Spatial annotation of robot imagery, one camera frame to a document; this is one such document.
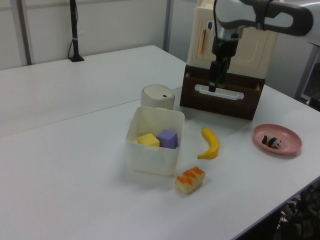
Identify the cream plastic cabinet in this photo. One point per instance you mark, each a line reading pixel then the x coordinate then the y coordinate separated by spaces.
pixel 252 50

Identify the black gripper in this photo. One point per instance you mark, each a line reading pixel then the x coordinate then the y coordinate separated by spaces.
pixel 225 48

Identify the yellow foam cube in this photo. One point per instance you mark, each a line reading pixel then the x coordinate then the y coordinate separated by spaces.
pixel 147 140

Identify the yellow toy banana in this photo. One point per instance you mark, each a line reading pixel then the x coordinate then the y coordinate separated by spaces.
pixel 212 143

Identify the black camera stand pole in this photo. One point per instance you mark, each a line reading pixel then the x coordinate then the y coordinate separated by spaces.
pixel 74 32

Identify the purple foam cube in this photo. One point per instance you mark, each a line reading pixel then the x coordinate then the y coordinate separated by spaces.
pixel 167 138

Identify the pink plate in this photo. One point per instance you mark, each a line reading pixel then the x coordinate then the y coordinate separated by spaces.
pixel 287 140

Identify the toy bread with orange glaze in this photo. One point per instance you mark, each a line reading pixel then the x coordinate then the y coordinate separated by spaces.
pixel 190 181

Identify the brown wooden drawer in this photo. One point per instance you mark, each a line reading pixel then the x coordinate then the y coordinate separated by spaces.
pixel 220 107

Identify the cream plastic box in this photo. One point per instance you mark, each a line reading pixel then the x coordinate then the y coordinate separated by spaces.
pixel 150 160

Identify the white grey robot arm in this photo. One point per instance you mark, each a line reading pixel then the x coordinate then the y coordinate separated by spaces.
pixel 232 12

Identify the black white panda toy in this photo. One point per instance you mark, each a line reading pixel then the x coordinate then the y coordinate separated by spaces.
pixel 271 140

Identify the cream lidded trash bin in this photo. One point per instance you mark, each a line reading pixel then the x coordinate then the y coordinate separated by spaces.
pixel 157 97

